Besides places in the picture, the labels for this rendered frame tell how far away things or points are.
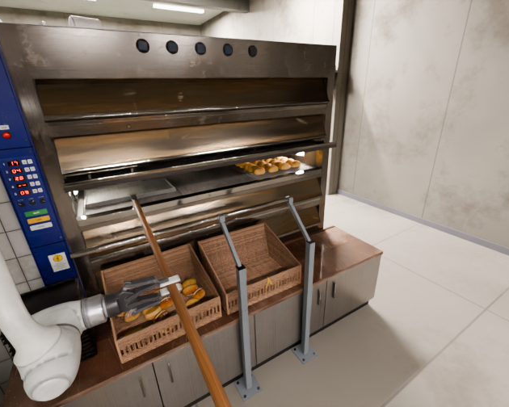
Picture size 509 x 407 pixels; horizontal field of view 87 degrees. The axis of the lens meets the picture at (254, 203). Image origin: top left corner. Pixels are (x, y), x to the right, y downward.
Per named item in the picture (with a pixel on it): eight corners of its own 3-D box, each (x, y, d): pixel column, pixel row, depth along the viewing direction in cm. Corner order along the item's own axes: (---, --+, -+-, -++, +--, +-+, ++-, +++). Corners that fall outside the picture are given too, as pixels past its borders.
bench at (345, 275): (52, 400, 173) (20, 334, 151) (329, 274, 284) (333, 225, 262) (41, 507, 128) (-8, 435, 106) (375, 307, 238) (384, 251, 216)
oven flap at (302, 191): (90, 261, 157) (82, 227, 155) (320, 197, 239) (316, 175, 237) (89, 262, 153) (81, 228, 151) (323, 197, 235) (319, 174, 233)
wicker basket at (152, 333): (109, 306, 170) (98, 270, 159) (194, 274, 197) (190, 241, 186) (119, 367, 132) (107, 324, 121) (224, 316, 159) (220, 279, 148)
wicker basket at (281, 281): (199, 273, 198) (195, 241, 188) (265, 250, 223) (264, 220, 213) (227, 316, 159) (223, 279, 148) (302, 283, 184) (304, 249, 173)
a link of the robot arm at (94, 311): (89, 315, 88) (109, 308, 91) (88, 335, 81) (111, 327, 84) (82, 293, 85) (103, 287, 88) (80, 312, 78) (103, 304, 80)
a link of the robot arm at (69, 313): (90, 316, 89) (89, 346, 78) (31, 336, 82) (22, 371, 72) (81, 290, 85) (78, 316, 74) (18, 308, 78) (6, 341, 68)
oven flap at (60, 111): (47, 122, 128) (35, 80, 126) (326, 104, 209) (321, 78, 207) (45, 119, 124) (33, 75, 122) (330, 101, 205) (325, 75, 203)
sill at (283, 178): (79, 223, 154) (77, 216, 152) (317, 171, 236) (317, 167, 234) (78, 227, 149) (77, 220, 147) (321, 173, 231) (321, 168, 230)
